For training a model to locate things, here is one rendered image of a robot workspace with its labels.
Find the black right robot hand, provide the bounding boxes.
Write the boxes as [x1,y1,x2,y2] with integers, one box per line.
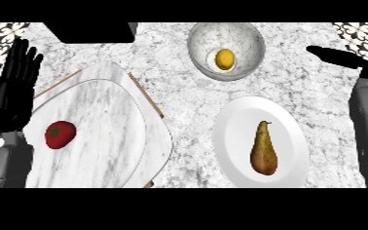
[304,45,362,70]

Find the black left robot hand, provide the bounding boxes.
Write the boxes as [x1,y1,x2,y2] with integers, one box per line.
[0,37,45,134]

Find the grey marble bowl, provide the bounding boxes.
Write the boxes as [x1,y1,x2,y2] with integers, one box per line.
[186,21,267,82]

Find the yellow lemon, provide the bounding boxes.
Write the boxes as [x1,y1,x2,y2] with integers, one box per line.
[214,48,236,71]

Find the white oval plate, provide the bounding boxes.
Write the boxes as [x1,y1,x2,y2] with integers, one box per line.
[211,96,310,189]

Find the red tomato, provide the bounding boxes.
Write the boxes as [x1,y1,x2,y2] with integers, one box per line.
[43,120,78,150]

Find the white marble tray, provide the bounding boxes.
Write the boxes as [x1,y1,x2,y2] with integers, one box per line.
[23,60,174,189]

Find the black appliance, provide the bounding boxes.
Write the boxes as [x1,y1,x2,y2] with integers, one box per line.
[43,21,139,45]

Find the wooden cutting board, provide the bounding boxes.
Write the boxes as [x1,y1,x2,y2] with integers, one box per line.
[31,69,167,189]

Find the brown-green pear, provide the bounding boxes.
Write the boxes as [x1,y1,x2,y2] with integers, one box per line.
[248,120,280,176]

